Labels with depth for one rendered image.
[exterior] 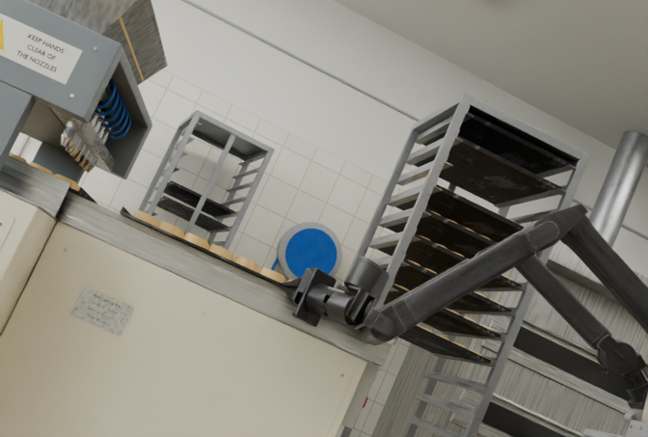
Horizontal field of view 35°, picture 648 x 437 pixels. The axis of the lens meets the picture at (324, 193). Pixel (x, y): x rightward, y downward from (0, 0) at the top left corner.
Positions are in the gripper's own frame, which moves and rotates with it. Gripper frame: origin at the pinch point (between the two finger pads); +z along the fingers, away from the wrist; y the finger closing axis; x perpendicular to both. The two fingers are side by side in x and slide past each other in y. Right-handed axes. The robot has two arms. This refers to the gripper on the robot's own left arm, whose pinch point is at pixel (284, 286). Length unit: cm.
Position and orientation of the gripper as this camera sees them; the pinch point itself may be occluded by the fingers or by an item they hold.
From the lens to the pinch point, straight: 209.1
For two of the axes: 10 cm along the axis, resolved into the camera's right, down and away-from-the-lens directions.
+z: -7.0, -1.6, 7.0
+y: -4.0, 9.0, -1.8
